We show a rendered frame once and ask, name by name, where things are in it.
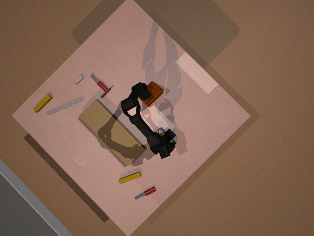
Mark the grey flat bar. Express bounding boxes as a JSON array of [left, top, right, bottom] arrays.
[[47, 96, 83, 115]]

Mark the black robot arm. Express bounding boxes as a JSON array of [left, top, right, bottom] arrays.
[[121, 82, 175, 159]]

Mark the tan wooden floor panel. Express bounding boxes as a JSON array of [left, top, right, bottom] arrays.
[[79, 99, 145, 166]]

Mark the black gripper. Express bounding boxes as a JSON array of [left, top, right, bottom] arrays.
[[150, 129, 176, 155]]

